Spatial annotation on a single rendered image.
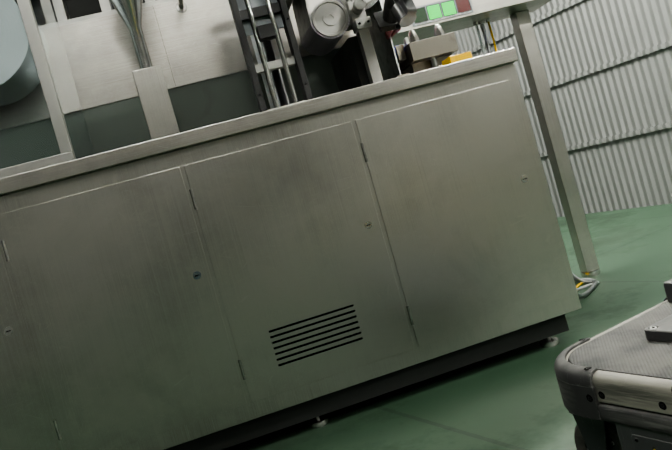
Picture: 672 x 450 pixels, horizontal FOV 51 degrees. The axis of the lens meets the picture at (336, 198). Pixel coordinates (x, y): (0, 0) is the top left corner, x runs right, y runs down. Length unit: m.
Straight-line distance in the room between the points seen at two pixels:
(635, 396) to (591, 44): 3.76
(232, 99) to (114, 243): 0.84
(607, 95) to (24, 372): 3.79
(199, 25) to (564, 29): 2.91
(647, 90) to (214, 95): 2.84
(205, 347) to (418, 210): 0.70
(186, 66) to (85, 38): 0.35
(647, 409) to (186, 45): 1.94
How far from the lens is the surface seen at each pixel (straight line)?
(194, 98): 2.56
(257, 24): 2.18
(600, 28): 4.75
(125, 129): 2.56
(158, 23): 2.62
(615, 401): 1.24
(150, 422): 2.00
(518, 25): 3.08
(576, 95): 4.93
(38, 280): 1.98
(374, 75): 2.26
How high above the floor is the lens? 0.65
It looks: 1 degrees down
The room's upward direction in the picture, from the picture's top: 16 degrees counter-clockwise
